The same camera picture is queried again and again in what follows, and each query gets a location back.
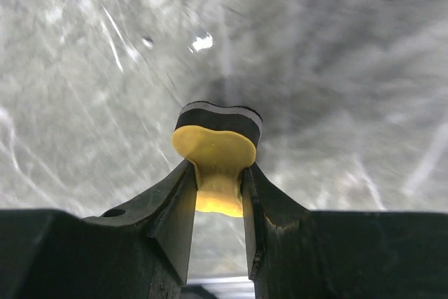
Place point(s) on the aluminium front rail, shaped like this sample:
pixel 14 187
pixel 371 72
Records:
pixel 231 287

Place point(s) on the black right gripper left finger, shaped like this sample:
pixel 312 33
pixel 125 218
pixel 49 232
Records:
pixel 138 249

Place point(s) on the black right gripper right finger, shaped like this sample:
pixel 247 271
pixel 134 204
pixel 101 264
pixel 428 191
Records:
pixel 294 252

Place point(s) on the yellow bone-shaped eraser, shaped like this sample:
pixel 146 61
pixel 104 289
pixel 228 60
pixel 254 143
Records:
pixel 220 142

